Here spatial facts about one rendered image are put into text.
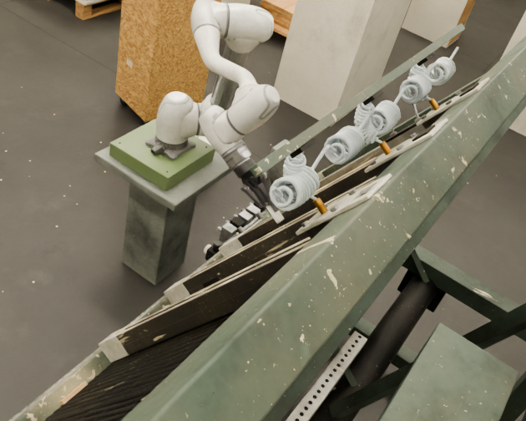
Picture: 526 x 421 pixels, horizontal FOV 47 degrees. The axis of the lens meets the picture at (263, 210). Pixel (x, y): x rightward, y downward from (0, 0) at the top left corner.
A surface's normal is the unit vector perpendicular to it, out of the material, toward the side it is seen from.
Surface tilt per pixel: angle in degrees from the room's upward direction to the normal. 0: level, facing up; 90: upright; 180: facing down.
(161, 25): 90
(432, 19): 90
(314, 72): 90
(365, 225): 32
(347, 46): 90
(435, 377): 0
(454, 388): 0
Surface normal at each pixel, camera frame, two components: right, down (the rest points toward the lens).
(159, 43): 0.62, 0.61
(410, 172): 0.61, -0.36
